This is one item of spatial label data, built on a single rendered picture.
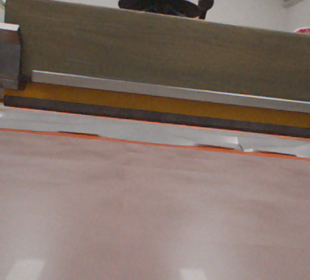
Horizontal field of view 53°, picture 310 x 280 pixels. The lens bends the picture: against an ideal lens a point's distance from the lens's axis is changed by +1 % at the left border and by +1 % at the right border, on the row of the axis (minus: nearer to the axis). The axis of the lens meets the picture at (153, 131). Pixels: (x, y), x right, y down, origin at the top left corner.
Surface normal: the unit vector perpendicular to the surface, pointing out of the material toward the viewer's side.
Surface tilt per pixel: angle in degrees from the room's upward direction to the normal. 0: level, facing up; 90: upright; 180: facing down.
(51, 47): 90
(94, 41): 90
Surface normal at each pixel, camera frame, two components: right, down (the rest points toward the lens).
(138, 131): 0.11, -0.71
